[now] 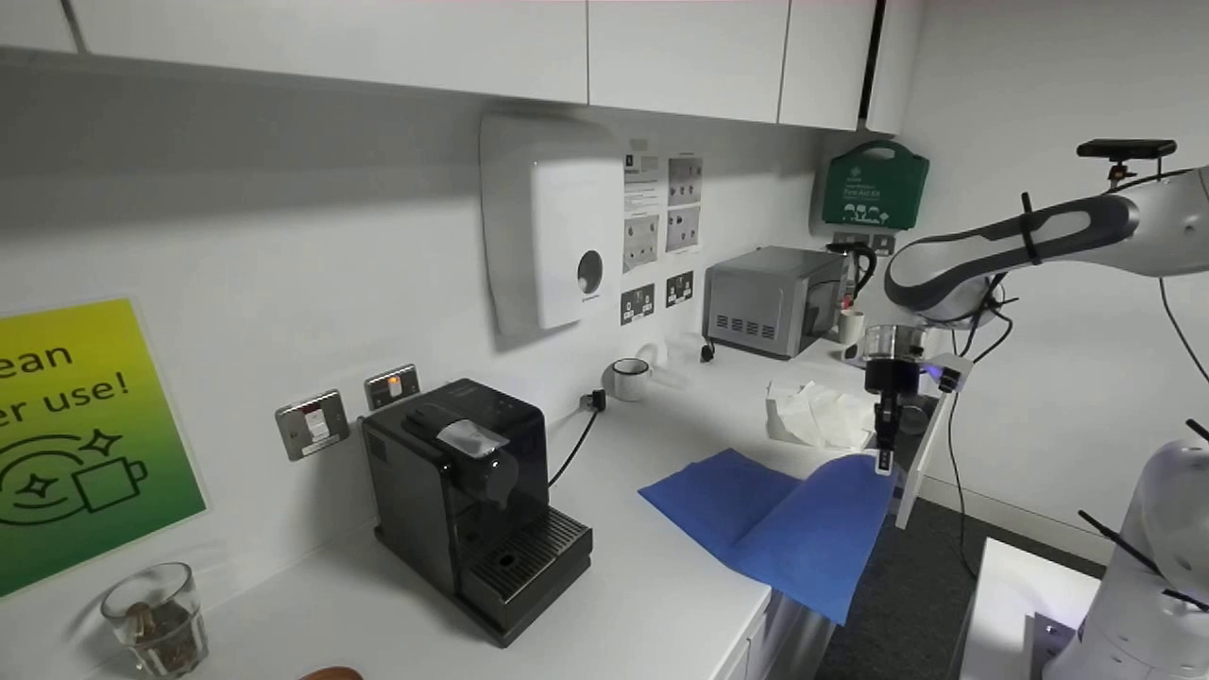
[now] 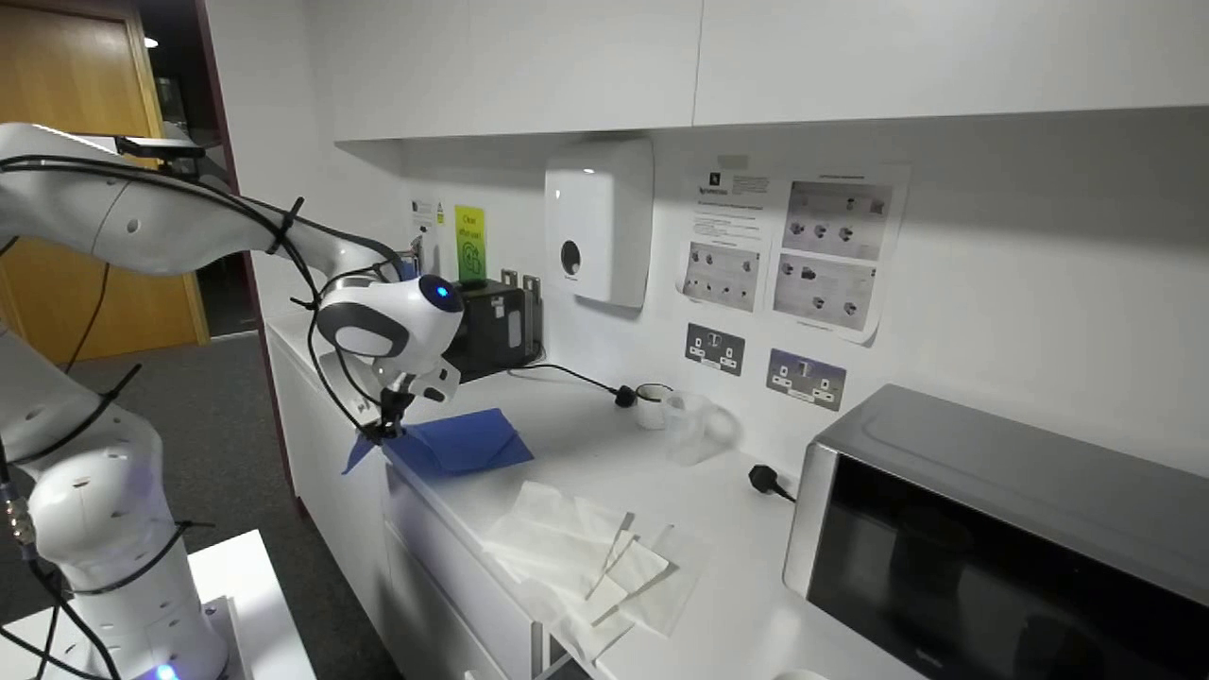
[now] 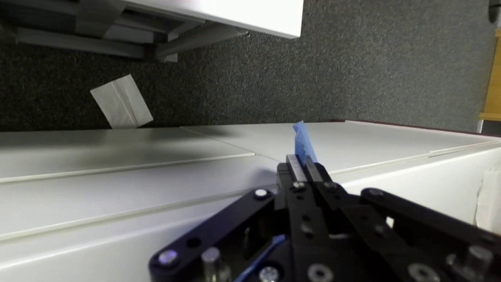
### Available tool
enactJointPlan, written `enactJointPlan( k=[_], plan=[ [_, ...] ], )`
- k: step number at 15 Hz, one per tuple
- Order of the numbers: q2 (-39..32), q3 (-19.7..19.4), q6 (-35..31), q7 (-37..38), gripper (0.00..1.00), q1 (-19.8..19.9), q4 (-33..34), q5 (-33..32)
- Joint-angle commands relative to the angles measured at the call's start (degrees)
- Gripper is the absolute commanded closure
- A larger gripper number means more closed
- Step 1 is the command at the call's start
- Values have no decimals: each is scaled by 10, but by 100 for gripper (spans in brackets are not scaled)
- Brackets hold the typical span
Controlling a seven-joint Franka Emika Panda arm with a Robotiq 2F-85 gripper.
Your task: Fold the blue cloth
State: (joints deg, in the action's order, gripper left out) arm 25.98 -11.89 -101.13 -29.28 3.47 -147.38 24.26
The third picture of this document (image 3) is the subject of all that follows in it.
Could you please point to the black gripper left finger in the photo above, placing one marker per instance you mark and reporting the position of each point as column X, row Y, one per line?
column 260, row 230

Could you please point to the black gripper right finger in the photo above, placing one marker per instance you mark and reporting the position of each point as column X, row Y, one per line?
column 376, row 236

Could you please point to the blue cloth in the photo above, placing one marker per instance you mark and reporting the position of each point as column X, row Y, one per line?
column 304, row 144

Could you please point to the white paper sheet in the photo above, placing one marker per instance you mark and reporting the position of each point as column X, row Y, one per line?
column 120, row 103

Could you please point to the yellow wooden door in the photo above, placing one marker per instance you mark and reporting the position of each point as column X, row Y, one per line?
column 493, row 79

